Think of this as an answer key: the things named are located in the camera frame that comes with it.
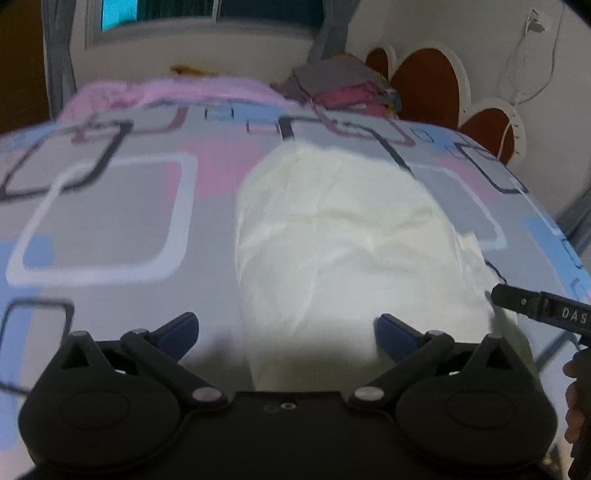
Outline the grey folded cloth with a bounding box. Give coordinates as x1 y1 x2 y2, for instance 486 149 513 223
270 55 384 100

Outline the magenta folded cloth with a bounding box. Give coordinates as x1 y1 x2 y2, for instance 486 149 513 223
314 83 391 112

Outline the pink printed blanket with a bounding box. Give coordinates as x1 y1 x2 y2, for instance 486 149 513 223
60 76 305 134

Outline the brown wooden door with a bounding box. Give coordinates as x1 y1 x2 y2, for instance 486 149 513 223
0 32 49 134

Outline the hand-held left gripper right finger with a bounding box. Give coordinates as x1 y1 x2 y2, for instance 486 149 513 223
347 314 518 409

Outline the window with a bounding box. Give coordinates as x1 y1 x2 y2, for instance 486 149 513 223
99 0 324 34

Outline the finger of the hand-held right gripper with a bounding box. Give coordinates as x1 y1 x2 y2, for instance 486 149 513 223
490 284 546 320

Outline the white garment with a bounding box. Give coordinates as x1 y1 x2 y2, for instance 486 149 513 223
235 141 539 402

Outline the red flower-shaped headboard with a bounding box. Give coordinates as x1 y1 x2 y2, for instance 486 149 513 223
365 44 527 164

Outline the white cable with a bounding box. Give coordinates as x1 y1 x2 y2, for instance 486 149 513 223
496 9 561 160

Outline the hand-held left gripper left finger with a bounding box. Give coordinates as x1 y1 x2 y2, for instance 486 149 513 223
58 312 229 409

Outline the grey curtain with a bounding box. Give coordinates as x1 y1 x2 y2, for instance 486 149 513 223
307 0 361 63
41 0 77 116

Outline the patterned grey bed sheet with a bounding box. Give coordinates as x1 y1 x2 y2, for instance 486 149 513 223
0 104 591 480

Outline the person's right hand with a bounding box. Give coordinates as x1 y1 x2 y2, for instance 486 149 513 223
563 348 591 480

